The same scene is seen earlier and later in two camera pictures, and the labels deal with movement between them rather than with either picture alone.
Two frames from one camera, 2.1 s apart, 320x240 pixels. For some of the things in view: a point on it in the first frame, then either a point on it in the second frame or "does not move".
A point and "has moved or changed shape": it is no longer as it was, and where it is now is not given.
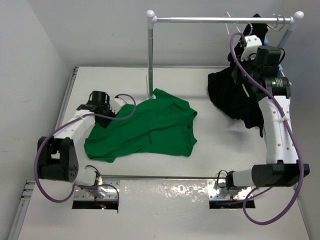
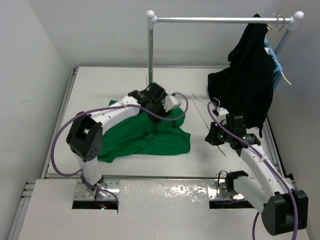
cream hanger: (226, 25) to (210, 107)
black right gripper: (249, 60) to (211, 138)
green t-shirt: (161, 125) has moved or changed shape
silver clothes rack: (151, 19) does not move
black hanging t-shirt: (236, 89) does not move
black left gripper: (107, 106) to (162, 113)
